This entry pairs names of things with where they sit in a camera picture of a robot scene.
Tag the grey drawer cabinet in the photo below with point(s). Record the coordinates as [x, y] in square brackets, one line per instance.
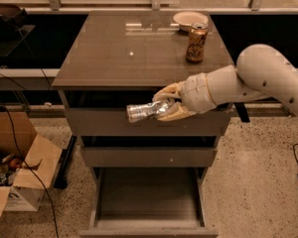
[125, 57]

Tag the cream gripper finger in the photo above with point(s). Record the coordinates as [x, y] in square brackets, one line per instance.
[176, 112]
[170, 91]

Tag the grey top drawer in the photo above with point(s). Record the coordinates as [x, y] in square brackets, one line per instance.
[94, 122]

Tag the white bowl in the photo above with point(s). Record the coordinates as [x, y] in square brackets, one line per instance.
[186, 19]

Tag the grey middle drawer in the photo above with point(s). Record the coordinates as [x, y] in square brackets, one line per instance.
[148, 157]

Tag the gold soda can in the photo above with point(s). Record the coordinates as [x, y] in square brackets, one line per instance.
[197, 38]

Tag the open cardboard box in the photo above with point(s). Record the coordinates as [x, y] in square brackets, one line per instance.
[18, 137]

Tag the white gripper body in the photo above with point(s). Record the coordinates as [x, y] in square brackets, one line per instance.
[195, 93]

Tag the silver redbull can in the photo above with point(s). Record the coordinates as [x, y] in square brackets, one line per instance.
[150, 110]

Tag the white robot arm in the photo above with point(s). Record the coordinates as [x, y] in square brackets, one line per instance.
[260, 71]

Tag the grey open bottom drawer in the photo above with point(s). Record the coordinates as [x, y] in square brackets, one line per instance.
[148, 203]

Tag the items inside cardboard box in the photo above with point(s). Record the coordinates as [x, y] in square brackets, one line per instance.
[8, 167]

